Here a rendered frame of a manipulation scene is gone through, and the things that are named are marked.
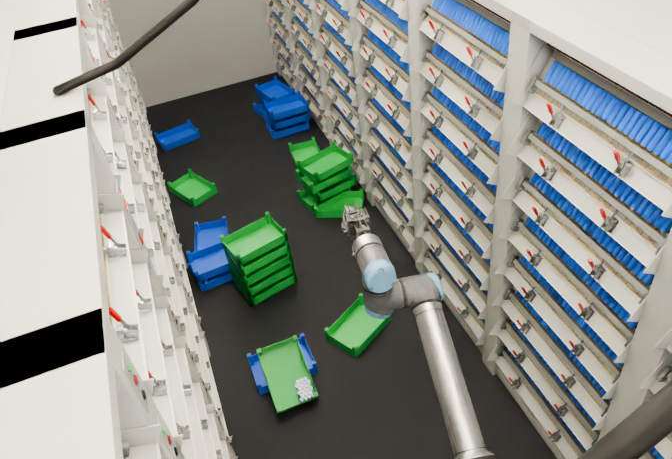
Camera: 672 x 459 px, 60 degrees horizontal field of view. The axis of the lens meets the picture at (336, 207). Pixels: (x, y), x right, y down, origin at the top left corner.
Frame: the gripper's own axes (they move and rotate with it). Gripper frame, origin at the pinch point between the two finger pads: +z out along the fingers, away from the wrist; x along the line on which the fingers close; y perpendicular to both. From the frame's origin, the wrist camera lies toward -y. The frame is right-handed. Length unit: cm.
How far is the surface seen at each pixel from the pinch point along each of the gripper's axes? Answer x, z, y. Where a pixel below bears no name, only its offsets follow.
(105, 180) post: 65, -19, 42
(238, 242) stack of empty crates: 42, 99, -83
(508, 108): -57, 3, 25
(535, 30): -57, -7, 54
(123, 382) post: 56, -88, 48
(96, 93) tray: 74, 50, 36
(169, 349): 62, -36, -5
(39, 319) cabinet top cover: 67, -79, 56
